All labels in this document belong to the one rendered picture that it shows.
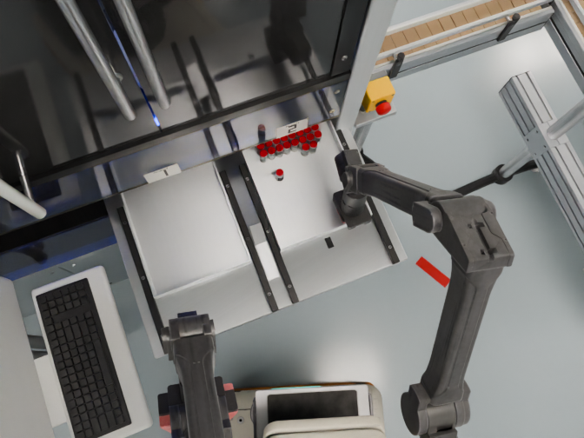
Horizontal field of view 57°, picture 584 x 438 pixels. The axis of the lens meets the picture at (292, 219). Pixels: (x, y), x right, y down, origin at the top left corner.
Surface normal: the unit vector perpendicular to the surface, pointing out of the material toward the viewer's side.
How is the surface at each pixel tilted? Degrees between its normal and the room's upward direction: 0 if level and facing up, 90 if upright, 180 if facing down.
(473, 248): 21
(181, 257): 0
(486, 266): 50
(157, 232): 0
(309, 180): 0
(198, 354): 41
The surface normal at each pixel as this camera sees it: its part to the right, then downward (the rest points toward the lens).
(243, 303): 0.04, -0.25
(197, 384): 0.04, -0.83
